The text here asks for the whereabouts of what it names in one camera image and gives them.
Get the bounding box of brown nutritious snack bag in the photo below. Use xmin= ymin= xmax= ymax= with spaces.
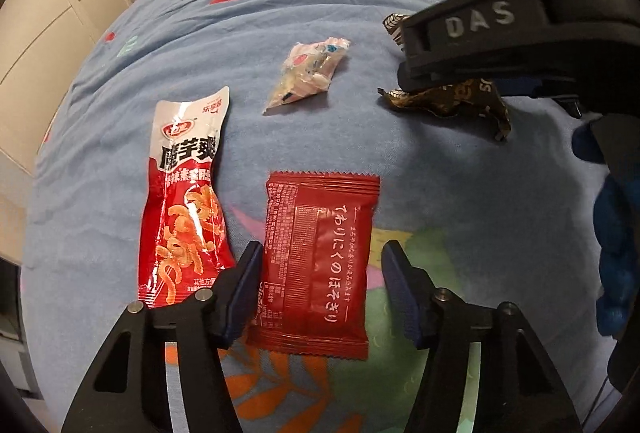
xmin=376 ymin=12 xmax=513 ymax=143

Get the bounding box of red white konjac snack bag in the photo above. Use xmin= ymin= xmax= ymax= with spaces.
xmin=138 ymin=86 xmax=235 ymax=307

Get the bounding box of dark red snack packet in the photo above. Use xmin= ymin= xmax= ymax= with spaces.
xmin=247 ymin=171 xmax=381 ymax=361

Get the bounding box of blue white gloved hand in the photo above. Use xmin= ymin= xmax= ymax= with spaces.
xmin=572 ymin=115 xmax=639 ymax=338

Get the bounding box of blue patterned bedspread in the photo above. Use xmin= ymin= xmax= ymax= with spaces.
xmin=23 ymin=0 xmax=613 ymax=420

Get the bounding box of white wardrobe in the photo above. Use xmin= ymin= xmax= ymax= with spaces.
xmin=0 ymin=0 xmax=134 ymax=264

